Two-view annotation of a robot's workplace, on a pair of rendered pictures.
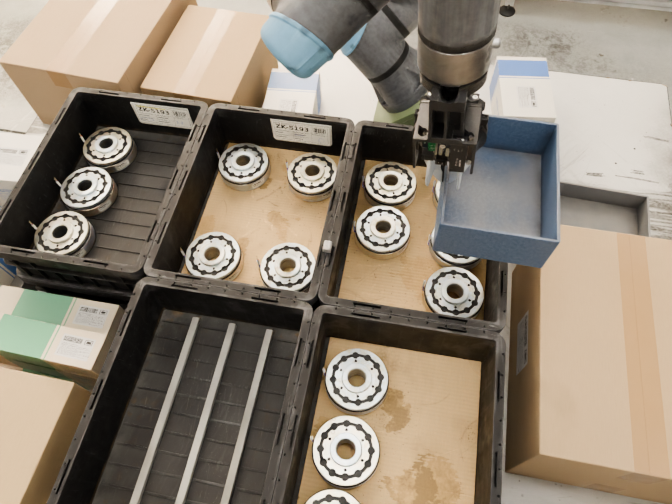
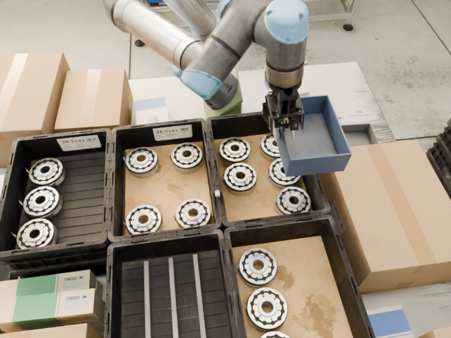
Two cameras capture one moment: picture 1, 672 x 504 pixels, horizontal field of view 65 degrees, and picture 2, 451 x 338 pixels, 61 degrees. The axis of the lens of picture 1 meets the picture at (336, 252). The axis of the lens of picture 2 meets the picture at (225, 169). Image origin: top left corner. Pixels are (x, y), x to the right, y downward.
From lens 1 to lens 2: 0.25 m
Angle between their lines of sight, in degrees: 13
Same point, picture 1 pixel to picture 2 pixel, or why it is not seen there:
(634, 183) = (360, 118)
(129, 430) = not seen: outside the picture
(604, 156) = (339, 106)
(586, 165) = not seen: hidden behind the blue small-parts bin
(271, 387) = (208, 288)
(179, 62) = (75, 107)
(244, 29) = (111, 78)
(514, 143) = (307, 110)
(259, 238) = (167, 202)
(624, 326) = (387, 192)
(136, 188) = (74, 193)
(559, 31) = not seen: hidden behind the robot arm
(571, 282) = (353, 177)
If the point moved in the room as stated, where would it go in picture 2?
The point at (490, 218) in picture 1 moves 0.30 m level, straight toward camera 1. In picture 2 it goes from (309, 151) to (309, 263)
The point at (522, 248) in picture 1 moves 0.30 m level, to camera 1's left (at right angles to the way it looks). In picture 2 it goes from (333, 162) to (216, 202)
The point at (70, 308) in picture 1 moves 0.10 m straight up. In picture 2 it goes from (56, 282) to (42, 268)
